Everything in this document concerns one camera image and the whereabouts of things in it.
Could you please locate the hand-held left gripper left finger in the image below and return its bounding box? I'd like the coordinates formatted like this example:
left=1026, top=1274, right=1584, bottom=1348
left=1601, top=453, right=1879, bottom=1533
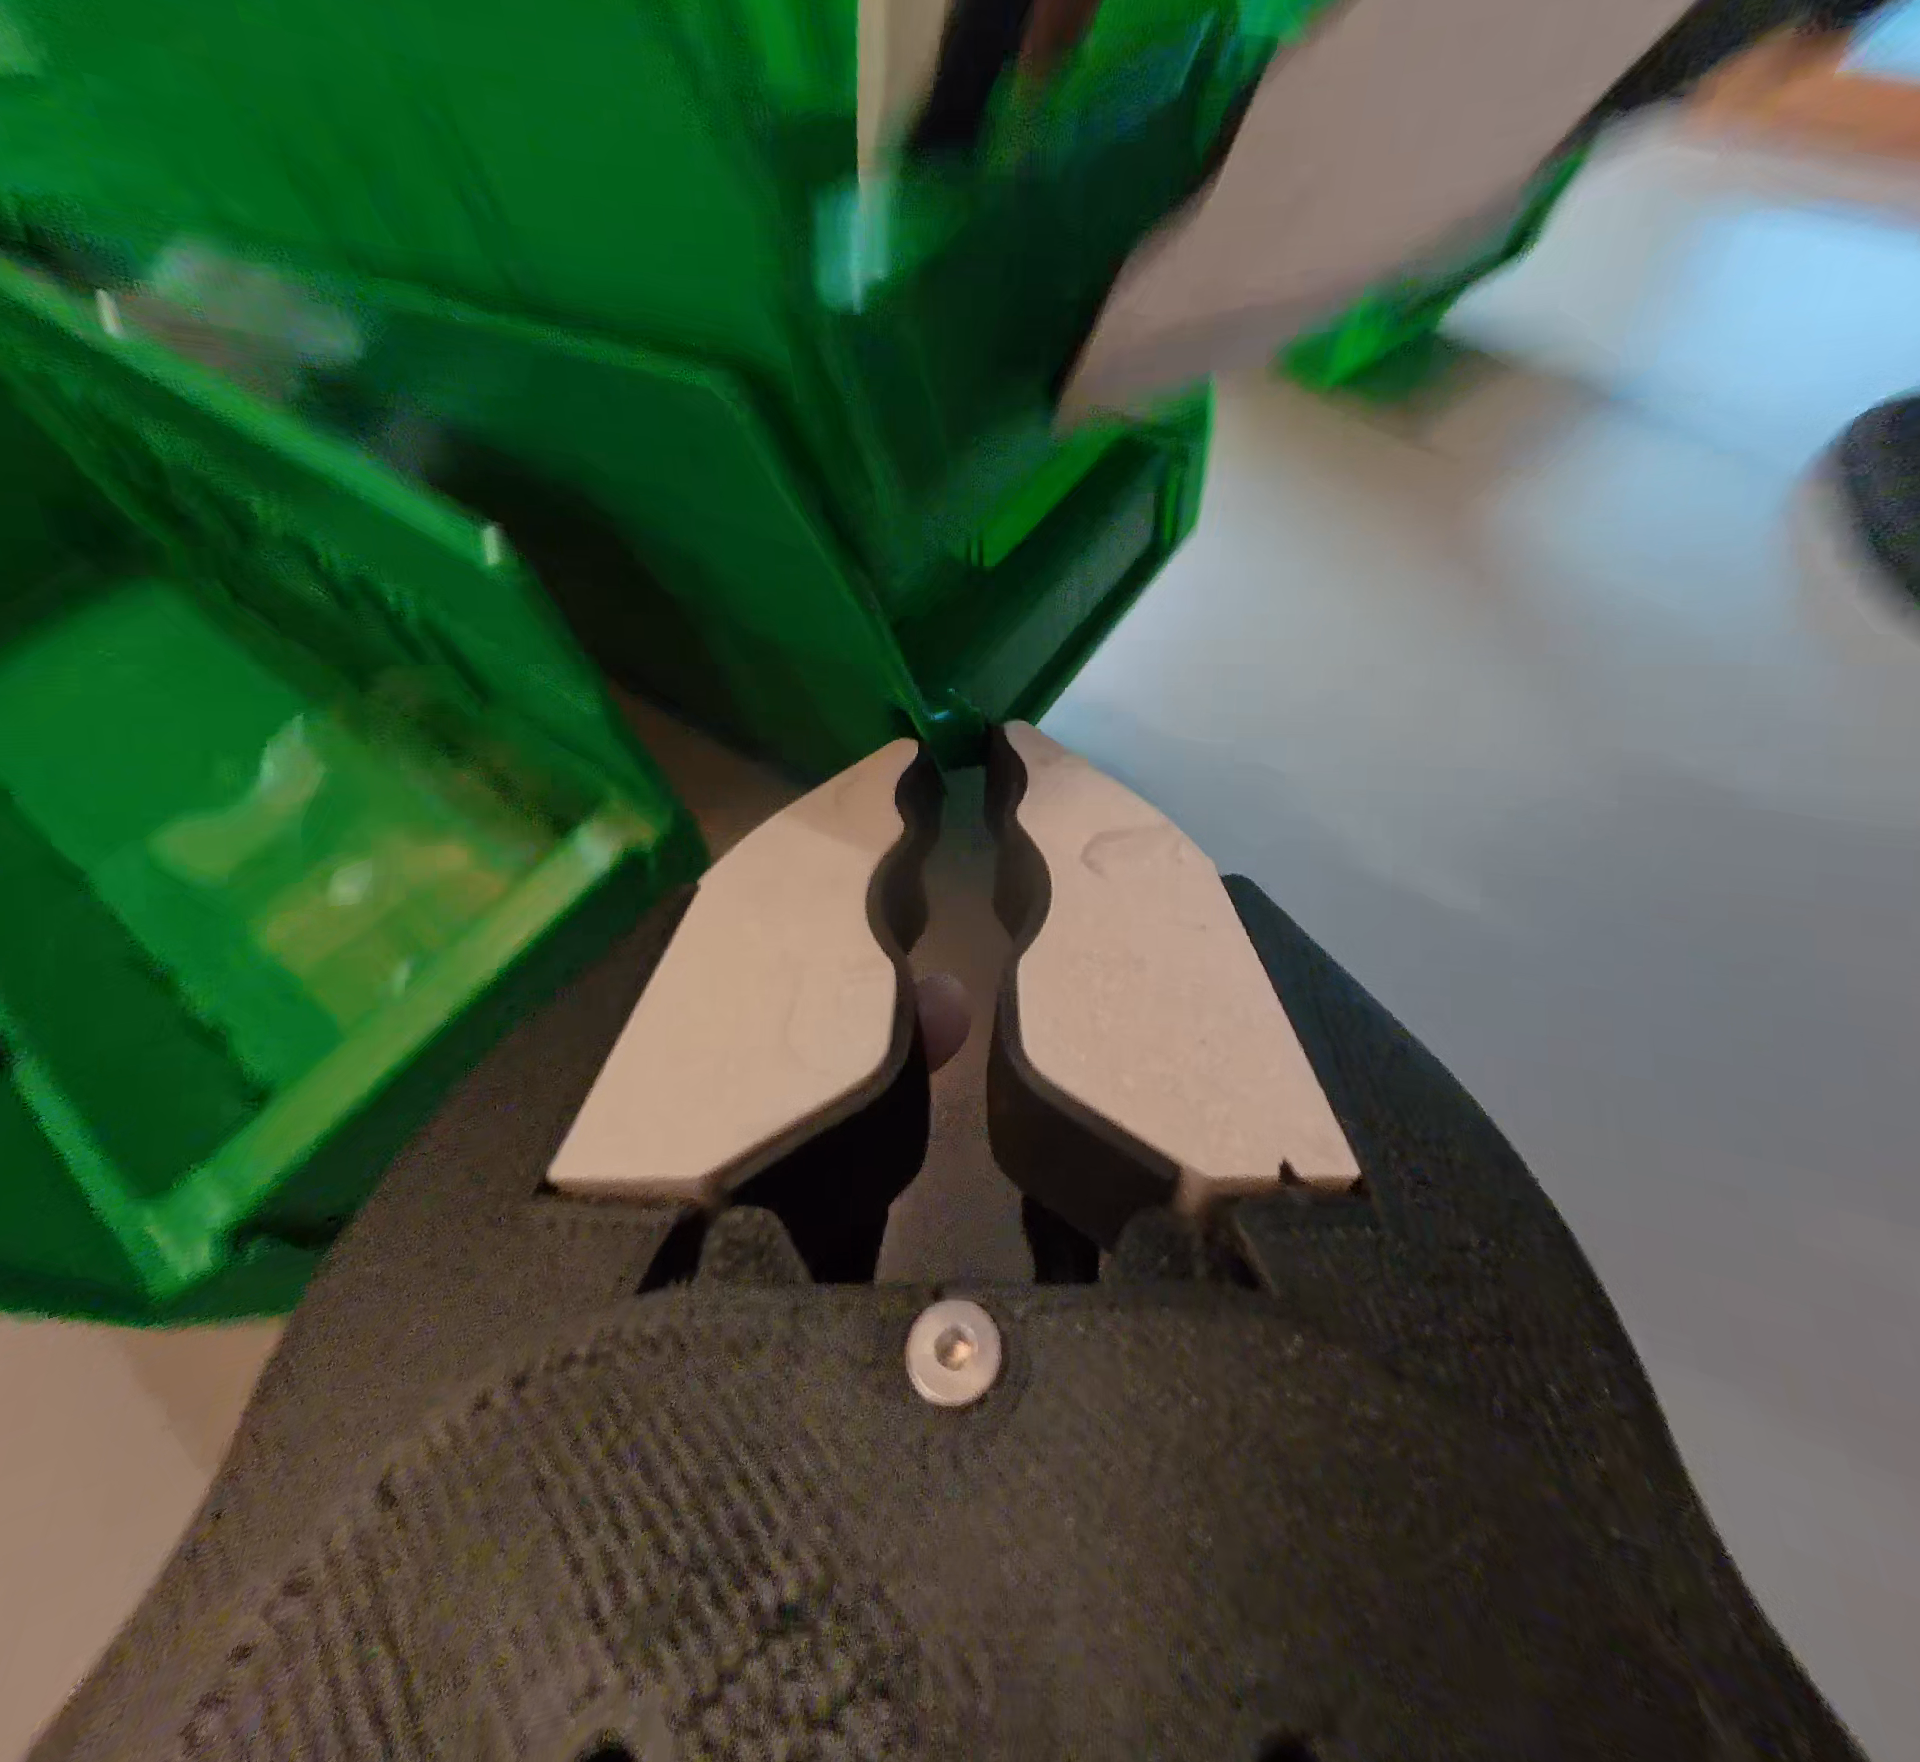
left=544, top=735, right=952, bottom=1284

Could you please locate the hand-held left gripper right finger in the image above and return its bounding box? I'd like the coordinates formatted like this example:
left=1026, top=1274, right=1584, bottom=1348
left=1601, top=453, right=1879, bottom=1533
left=979, top=721, right=1362, bottom=1274

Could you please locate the grey desk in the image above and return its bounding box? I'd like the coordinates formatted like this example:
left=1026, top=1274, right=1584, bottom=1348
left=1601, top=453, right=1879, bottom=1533
left=0, top=0, right=1920, bottom=1762

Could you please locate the black textured armrest pad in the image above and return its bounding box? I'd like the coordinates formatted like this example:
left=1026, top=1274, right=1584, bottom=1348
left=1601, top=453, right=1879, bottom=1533
left=1804, top=399, right=1920, bottom=616

